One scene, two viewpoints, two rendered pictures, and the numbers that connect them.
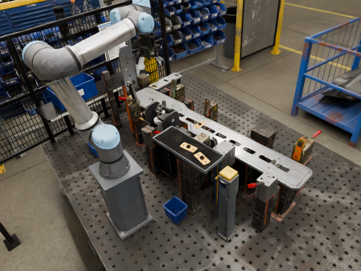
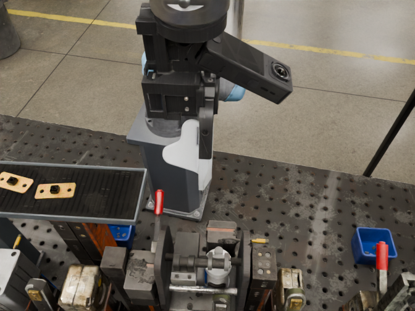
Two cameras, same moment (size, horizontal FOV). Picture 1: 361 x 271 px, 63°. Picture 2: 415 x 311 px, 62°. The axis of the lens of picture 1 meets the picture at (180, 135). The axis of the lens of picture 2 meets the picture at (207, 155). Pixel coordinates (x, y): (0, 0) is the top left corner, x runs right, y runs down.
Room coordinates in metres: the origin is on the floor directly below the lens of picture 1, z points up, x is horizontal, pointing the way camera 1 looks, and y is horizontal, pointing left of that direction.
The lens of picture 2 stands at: (1.64, -0.09, 1.81)
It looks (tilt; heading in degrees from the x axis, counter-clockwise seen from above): 51 degrees down; 135
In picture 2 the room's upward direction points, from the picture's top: straight up
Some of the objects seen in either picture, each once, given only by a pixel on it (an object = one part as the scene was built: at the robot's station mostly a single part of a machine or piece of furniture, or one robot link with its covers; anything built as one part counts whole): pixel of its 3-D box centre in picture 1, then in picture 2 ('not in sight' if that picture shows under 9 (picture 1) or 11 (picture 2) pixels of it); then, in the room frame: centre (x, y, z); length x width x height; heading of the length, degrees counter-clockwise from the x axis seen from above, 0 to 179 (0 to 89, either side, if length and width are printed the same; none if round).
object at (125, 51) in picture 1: (128, 68); not in sight; (2.07, 0.34, 1.17); 0.12 x 0.01 x 0.34; 131
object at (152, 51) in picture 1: (148, 44); (185, 62); (1.40, 0.11, 1.58); 0.09 x 0.08 x 0.12; 41
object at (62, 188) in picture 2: (188, 146); (55, 189); (1.11, -0.03, 1.17); 0.08 x 0.04 x 0.01; 48
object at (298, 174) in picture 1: (203, 126); not in sight; (1.50, -0.15, 1.00); 1.38 x 0.22 x 0.02; 41
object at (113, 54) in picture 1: (113, 40); not in sight; (2.34, 0.46, 1.30); 0.23 x 0.02 x 0.31; 131
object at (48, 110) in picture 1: (96, 91); not in sight; (2.05, 0.61, 1.02); 0.90 x 0.22 x 0.03; 131
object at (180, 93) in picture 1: (180, 106); not in sight; (1.95, -0.02, 0.87); 0.12 x 0.09 x 0.35; 131
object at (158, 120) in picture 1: (166, 140); (204, 290); (1.45, 0.09, 0.94); 0.18 x 0.13 x 0.49; 41
